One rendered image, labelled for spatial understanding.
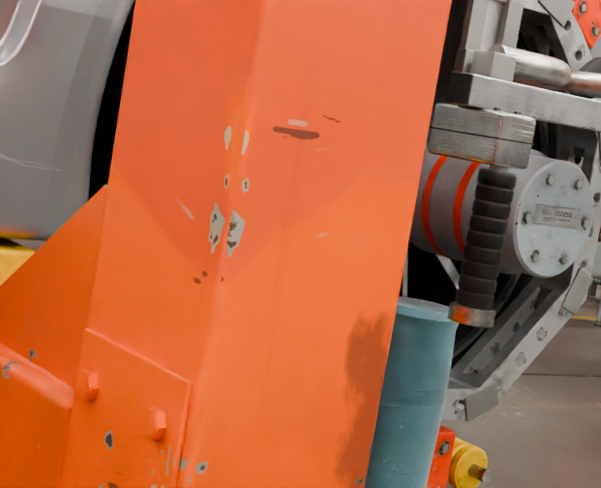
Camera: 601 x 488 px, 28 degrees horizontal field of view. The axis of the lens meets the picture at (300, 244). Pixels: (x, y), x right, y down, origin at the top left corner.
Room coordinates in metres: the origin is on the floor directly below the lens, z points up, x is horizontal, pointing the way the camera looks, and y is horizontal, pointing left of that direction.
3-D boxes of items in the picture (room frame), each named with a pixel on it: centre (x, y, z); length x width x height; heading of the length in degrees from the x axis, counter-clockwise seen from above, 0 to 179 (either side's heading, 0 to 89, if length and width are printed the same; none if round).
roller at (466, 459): (1.59, -0.19, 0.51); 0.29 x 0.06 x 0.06; 39
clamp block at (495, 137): (1.17, -0.15, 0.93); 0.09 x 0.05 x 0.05; 39
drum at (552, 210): (1.38, -0.20, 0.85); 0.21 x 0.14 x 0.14; 39
